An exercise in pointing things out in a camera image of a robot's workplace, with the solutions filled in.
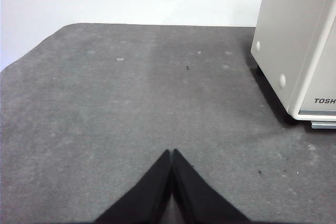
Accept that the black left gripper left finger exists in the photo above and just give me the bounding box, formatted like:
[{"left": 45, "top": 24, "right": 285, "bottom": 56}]
[{"left": 94, "top": 150, "right": 172, "bottom": 224}]

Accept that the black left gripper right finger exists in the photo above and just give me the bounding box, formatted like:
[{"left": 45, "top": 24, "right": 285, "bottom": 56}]
[{"left": 171, "top": 148, "right": 250, "bottom": 224}]

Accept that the cream Toshiba toaster oven body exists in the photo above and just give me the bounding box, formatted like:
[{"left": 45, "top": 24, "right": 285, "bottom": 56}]
[{"left": 250, "top": 0, "right": 336, "bottom": 122}]

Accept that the metal crumb tray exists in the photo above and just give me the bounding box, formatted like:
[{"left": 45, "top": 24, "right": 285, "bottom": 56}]
[{"left": 311, "top": 121, "right": 336, "bottom": 130}]

